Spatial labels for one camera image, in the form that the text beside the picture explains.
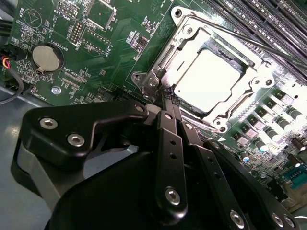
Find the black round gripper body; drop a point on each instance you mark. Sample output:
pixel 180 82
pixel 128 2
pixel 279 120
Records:
pixel 108 203

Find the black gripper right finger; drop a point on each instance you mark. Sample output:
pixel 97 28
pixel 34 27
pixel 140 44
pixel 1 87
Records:
pixel 216 167

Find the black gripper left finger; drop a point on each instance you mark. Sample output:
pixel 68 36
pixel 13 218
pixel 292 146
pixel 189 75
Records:
pixel 60 127

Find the silver topped CPU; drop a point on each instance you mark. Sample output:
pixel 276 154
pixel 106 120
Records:
pixel 204 81

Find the metal socket cover frame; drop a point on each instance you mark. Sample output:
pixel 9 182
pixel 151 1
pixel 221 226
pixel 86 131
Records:
pixel 183 48

